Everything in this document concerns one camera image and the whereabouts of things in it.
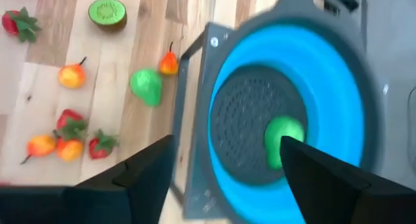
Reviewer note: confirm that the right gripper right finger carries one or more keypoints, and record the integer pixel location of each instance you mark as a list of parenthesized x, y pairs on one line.
[(325, 191)]

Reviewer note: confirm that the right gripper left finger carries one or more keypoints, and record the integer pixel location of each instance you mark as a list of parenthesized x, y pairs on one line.
[(139, 185)]

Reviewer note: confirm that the red toy strawberry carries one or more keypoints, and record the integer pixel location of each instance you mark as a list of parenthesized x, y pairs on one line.
[(11, 22), (97, 151), (66, 117)]

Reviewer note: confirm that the green toy fruit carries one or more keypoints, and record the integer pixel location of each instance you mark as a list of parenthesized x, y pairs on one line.
[(146, 86), (281, 133)]

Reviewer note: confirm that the orange toy peach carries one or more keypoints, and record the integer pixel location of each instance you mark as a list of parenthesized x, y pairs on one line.
[(72, 76), (69, 151)]

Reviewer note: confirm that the orange toy pear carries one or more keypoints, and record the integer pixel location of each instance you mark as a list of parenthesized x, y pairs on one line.
[(40, 145), (169, 65)]

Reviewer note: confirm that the blue collapsible colander grey rim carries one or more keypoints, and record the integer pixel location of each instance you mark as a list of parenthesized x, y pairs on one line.
[(325, 71)]

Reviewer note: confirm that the green toy kiwi half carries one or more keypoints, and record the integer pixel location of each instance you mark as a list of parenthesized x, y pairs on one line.
[(107, 11)]

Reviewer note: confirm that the grey perforated metal stand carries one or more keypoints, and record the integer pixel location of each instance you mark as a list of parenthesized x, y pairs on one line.
[(199, 198)]

